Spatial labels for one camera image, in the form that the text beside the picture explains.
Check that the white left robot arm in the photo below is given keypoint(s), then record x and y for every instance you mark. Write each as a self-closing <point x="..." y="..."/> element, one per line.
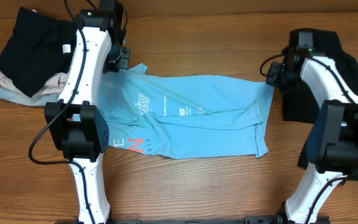
<point x="75" y="122"/>

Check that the pale blue folded garment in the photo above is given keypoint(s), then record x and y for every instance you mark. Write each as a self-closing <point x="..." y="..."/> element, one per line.
<point x="39" y="100"/>

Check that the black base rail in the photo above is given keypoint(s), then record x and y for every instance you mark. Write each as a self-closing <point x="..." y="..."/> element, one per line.
<point x="246" y="220"/>

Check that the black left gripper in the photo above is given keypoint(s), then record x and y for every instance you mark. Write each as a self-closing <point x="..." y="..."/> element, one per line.
<point x="117" y="62"/>

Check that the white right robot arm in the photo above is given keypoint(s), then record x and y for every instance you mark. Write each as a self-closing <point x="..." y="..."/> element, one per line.
<point x="310" y="195"/>

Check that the light blue printed t-shirt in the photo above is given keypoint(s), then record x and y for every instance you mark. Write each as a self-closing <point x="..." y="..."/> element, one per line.
<point x="185" y="117"/>

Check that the beige folded garment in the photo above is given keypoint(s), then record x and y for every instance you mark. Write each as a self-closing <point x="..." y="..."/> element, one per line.
<point x="54" y="84"/>

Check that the black garment on right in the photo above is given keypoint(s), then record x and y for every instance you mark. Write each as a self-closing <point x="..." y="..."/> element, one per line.
<point x="332" y="145"/>

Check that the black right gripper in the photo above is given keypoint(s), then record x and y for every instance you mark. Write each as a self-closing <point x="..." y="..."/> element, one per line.
<point x="274" y="79"/>

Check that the black folded garment on stack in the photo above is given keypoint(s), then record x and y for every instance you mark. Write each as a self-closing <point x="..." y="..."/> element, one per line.
<point x="39" y="48"/>

